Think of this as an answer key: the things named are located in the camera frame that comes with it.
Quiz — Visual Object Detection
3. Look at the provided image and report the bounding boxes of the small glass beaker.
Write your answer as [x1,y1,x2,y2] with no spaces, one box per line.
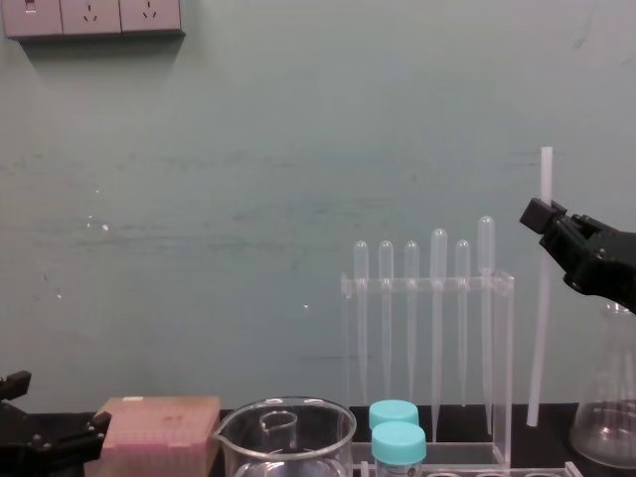
[258,410,300,452]

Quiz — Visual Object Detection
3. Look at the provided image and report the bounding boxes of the clear acrylic tube rack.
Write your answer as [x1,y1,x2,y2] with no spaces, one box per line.
[349,459,581,477]

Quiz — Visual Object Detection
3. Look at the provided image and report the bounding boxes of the clear acrylic pipette rack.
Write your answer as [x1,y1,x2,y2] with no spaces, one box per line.
[339,269,517,471]

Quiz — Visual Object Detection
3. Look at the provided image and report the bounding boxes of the short clear plastic pipette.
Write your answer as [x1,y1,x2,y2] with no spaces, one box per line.
[453,238,472,408]
[402,239,420,403]
[378,238,396,401]
[352,239,371,405]

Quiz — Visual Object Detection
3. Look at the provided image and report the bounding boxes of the long clear plastic pipette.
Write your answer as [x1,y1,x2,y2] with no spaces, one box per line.
[429,227,449,444]
[476,215,496,434]

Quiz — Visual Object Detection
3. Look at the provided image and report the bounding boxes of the teal capped sample vial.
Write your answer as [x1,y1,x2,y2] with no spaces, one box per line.
[368,399,420,430]
[371,420,428,477]

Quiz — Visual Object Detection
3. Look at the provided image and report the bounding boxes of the large glass beaker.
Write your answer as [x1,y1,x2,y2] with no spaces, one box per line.
[213,396,359,477]

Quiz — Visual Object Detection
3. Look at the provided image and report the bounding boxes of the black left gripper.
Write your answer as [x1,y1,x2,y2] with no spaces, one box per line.
[0,370,113,477]

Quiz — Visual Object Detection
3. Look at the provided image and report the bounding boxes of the grey wall socket panel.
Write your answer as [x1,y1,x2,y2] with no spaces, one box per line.
[0,0,187,42]

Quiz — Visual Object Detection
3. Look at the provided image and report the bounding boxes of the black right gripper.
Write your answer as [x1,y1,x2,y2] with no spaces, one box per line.
[518,197,636,316]

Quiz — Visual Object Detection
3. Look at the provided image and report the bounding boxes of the glass conical flask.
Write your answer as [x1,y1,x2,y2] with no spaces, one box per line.
[567,299,636,471]

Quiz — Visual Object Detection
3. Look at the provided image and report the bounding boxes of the pink pipette tip box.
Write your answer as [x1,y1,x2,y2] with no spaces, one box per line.
[82,395,223,477]

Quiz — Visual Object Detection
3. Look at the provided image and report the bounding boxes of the white stirring rod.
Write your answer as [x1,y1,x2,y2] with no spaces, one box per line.
[526,145,556,428]

